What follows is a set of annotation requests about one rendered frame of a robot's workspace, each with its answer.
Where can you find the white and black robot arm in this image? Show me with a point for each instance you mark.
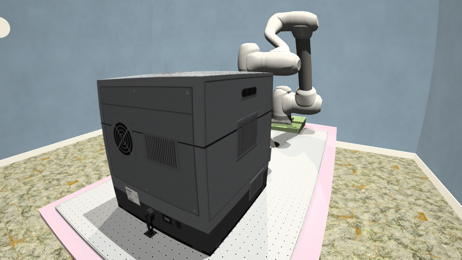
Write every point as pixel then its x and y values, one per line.
pixel 282 62

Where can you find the dark grey instrument cabinet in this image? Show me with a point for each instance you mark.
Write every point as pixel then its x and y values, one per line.
pixel 188 153

